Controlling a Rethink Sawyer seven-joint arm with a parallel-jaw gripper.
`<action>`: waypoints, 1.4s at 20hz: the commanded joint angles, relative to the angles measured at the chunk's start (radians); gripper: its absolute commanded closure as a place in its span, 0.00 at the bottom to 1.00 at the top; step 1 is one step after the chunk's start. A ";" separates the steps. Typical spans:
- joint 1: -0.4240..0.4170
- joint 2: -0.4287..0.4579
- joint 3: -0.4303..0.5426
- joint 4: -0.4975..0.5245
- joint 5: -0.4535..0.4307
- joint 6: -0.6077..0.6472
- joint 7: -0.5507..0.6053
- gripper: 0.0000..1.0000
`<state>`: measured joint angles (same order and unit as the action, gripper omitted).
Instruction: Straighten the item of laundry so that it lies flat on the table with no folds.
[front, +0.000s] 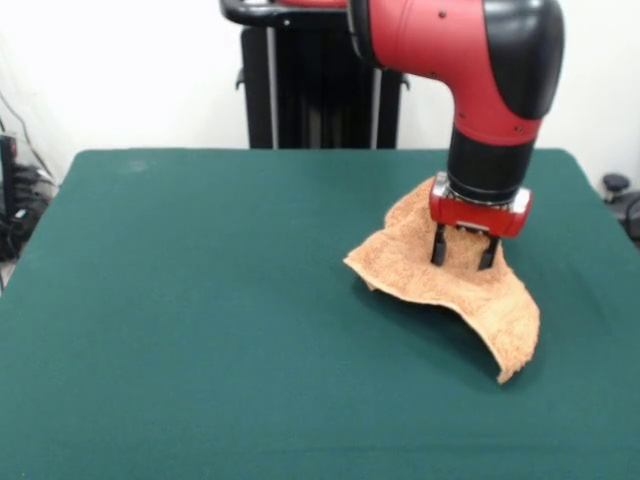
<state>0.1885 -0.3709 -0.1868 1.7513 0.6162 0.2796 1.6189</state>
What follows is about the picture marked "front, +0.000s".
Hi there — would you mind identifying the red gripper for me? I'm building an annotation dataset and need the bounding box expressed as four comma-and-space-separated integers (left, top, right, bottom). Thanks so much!
428, 172, 534, 272

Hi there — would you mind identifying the tan terry towel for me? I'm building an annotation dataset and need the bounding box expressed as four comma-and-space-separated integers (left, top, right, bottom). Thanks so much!
342, 178, 542, 385

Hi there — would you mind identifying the black office chair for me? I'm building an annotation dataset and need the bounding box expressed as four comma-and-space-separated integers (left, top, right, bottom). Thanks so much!
601, 172, 640, 251

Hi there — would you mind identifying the dark green table cloth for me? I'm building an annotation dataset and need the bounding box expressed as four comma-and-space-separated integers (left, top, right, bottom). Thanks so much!
0, 147, 640, 480

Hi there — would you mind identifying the black equipment pile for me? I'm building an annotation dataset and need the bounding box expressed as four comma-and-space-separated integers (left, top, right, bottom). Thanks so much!
0, 164, 59, 262

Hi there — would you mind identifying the black computer tower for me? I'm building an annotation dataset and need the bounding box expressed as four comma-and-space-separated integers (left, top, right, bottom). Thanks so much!
0, 133, 20, 221

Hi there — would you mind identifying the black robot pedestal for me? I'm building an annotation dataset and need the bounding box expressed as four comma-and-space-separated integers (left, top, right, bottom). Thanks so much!
219, 0, 411, 150

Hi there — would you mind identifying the grey cable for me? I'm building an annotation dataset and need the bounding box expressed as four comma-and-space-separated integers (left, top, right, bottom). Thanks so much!
0, 92, 51, 176

